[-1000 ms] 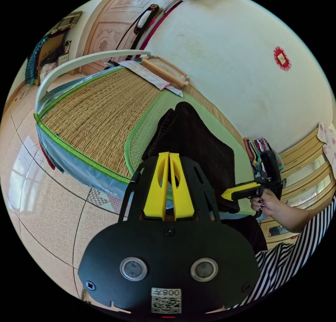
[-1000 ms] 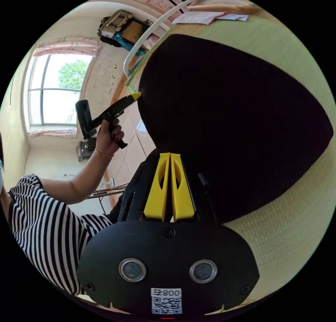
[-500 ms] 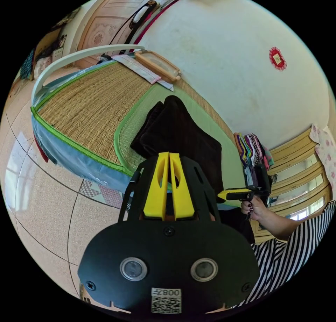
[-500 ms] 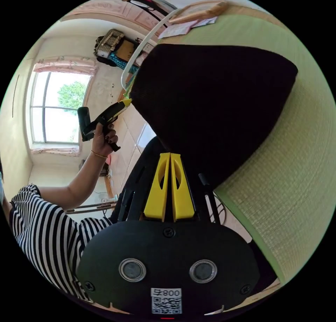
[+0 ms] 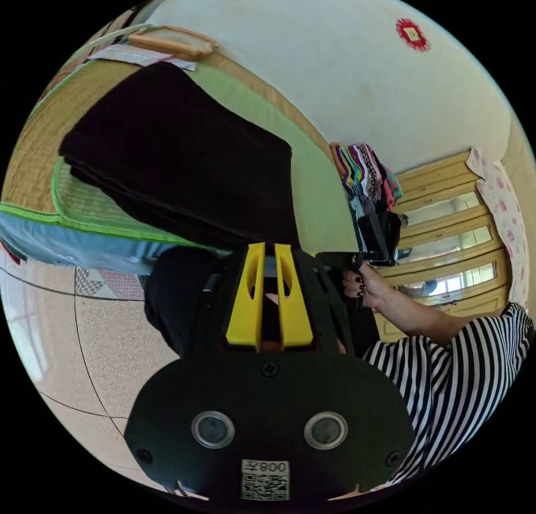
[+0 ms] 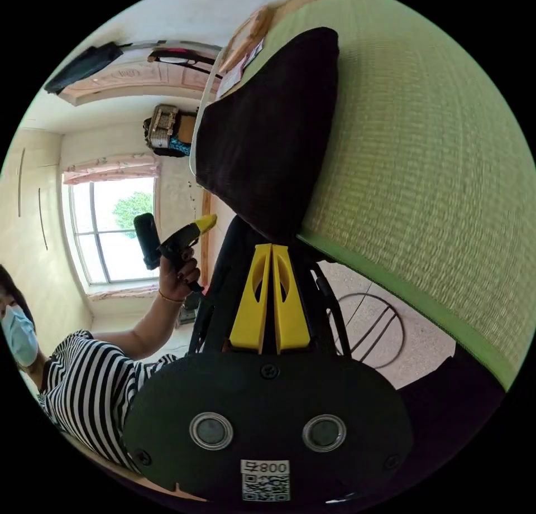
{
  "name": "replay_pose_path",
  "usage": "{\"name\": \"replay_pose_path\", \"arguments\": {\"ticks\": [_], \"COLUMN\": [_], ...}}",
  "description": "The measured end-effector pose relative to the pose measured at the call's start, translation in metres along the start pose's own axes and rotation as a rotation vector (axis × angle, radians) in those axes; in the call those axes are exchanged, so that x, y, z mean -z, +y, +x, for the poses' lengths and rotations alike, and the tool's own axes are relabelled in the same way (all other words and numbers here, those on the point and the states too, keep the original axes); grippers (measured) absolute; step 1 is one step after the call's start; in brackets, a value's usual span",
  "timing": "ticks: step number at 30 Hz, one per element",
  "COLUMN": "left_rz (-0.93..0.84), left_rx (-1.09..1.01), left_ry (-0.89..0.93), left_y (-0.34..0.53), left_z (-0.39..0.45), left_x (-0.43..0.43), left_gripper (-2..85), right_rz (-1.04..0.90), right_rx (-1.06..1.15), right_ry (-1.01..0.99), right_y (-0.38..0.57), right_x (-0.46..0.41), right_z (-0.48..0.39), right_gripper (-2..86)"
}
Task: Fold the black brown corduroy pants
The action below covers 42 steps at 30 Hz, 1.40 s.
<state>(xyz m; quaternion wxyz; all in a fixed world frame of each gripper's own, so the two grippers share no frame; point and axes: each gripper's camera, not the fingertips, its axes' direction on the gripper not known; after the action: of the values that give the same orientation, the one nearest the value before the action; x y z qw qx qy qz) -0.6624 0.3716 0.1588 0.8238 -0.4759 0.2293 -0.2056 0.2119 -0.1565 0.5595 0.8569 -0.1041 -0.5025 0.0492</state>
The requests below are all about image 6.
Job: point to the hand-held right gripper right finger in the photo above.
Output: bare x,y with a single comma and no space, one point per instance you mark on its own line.
293,317

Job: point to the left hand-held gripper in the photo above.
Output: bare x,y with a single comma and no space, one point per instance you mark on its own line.
178,244

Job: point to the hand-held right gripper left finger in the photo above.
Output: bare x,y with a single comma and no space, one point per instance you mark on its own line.
245,313

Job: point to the person's left forearm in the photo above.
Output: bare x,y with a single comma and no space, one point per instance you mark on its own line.
144,327

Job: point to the person's left hand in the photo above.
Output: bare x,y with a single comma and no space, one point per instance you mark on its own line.
178,277

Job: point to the window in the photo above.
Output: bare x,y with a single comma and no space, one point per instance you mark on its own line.
113,229

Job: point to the woven basket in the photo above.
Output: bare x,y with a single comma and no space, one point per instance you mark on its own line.
162,124

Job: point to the pink flowered curtain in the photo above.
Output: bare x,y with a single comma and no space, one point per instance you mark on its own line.
111,168

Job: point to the person's body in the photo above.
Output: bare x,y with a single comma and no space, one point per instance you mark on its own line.
79,380

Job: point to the bed with green woven mat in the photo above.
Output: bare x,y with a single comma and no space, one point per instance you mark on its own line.
418,166

